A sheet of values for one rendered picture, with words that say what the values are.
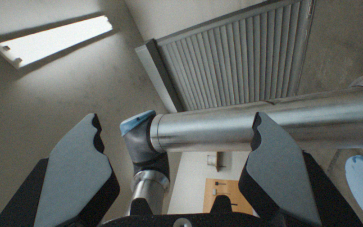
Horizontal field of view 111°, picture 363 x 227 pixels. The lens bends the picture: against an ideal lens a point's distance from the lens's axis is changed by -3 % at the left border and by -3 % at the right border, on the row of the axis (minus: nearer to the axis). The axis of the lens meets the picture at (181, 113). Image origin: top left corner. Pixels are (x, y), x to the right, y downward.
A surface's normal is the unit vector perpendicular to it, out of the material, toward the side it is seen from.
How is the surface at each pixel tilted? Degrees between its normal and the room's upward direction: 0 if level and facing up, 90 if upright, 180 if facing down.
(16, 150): 180
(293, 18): 86
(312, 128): 89
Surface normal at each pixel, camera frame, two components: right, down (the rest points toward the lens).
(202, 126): -0.42, -0.23
